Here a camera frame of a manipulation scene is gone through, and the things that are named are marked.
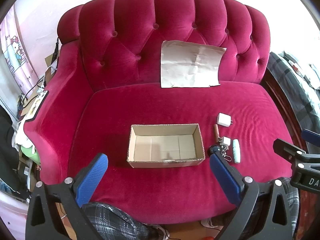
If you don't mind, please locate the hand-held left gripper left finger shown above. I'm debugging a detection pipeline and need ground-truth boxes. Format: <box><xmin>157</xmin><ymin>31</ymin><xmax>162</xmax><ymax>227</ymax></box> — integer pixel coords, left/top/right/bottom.
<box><xmin>25</xmin><ymin>152</ymin><xmax>109</xmax><ymax>240</ymax></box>

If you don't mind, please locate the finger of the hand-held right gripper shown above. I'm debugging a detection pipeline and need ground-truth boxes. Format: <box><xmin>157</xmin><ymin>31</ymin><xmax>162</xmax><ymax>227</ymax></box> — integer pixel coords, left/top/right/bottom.
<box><xmin>273</xmin><ymin>139</ymin><xmax>320</xmax><ymax>193</ymax></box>
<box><xmin>301</xmin><ymin>129</ymin><xmax>320</xmax><ymax>145</ymax></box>

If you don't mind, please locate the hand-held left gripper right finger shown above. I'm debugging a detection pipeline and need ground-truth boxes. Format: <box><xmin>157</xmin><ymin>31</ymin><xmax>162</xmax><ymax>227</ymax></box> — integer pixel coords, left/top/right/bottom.
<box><xmin>209</xmin><ymin>154</ymin><xmax>294</xmax><ymax>240</ymax></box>

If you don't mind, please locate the key ring with blue fob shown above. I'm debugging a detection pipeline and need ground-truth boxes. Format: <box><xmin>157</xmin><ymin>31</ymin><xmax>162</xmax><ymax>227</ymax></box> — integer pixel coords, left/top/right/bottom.
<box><xmin>219</xmin><ymin>144</ymin><xmax>232</xmax><ymax>163</ymax></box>

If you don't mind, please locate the white bottle with black cap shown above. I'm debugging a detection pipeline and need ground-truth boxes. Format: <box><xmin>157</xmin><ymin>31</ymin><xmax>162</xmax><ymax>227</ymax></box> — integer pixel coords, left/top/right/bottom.
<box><xmin>232</xmin><ymin>139</ymin><xmax>242</xmax><ymax>164</ymax></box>

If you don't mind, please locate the cardboard box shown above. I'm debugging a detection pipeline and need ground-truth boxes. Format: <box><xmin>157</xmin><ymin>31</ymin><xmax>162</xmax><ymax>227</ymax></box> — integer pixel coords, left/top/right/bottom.
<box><xmin>126</xmin><ymin>123</ymin><xmax>206</xmax><ymax>168</ymax></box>

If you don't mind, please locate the person's left leg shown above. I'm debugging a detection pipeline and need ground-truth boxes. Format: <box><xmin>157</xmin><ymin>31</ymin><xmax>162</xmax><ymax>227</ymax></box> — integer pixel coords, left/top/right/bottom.
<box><xmin>81</xmin><ymin>202</ymin><xmax>165</xmax><ymax>240</ymax></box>

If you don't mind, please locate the grey plaid bedding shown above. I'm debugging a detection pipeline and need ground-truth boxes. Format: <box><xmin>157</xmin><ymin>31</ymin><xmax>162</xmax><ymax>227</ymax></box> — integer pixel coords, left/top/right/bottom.
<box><xmin>267</xmin><ymin>51</ymin><xmax>320</xmax><ymax>140</ymax></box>

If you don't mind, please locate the large white charger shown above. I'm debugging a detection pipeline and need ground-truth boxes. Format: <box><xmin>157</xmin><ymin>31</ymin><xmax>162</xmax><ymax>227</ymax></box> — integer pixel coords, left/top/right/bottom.
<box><xmin>216</xmin><ymin>113</ymin><xmax>234</xmax><ymax>127</ymax></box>

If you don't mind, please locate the green plastic object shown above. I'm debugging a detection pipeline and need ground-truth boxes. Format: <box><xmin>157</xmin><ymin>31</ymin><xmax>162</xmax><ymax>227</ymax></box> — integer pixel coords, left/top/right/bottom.
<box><xmin>21</xmin><ymin>145</ymin><xmax>42</xmax><ymax>166</ymax></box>

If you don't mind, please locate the white cloth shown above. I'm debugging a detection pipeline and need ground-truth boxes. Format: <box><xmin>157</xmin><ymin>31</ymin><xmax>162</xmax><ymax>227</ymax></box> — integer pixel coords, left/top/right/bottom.
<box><xmin>16</xmin><ymin>120</ymin><xmax>35</xmax><ymax>150</ymax></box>

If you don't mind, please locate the printed card with black edge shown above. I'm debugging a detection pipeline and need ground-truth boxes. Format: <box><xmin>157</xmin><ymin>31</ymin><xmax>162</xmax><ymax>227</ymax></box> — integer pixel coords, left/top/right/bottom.
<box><xmin>25</xmin><ymin>90</ymin><xmax>48</xmax><ymax>122</ymax></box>

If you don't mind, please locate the red velvet tufted sofa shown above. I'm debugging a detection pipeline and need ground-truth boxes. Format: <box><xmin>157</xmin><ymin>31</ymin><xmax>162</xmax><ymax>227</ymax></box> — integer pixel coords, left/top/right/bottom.
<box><xmin>19</xmin><ymin>0</ymin><xmax>304</xmax><ymax>224</ymax></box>

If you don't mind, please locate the small brown cardboard carton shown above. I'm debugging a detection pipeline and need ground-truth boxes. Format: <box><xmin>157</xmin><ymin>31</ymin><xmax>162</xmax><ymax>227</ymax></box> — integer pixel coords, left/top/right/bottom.
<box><xmin>45</xmin><ymin>55</ymin><xmax>59</xmax><ymax>77</ymax></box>

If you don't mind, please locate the creased brown paper sheet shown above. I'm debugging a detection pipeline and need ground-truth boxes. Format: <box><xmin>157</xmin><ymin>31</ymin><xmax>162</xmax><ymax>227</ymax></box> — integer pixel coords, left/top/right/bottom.
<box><xmin>160</xmin><ymin>40</ymin><xmax>227</xmax><ymax>88</ymax></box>

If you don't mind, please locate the cartoon cat curtain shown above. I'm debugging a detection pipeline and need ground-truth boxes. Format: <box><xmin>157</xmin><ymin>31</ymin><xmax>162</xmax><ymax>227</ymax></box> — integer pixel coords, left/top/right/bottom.
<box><xmin>0</xmin><ymin>12</ymin><xmax>38</xmax><ymax>120</ymax></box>

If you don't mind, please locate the dark wooden bed frame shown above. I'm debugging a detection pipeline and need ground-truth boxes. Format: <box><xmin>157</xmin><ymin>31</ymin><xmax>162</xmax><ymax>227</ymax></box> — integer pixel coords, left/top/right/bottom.
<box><xmin>262</xmin><ymin>65</ymin><xmax>308</xmax><ymax>150</ymax></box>

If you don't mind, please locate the black power adapter cable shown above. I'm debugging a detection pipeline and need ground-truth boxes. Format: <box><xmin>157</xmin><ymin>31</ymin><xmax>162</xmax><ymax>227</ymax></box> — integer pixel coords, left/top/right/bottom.
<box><xmin>51</xmin><ymin>37</ymin><xmax>60</xmax><ymax>63</ymax></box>

